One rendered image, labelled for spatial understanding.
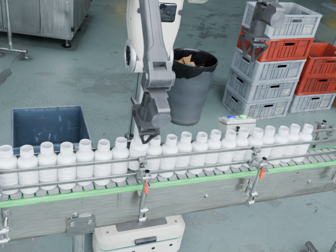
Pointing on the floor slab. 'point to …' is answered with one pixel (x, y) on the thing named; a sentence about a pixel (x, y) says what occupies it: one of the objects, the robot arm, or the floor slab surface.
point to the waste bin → (190, 85)
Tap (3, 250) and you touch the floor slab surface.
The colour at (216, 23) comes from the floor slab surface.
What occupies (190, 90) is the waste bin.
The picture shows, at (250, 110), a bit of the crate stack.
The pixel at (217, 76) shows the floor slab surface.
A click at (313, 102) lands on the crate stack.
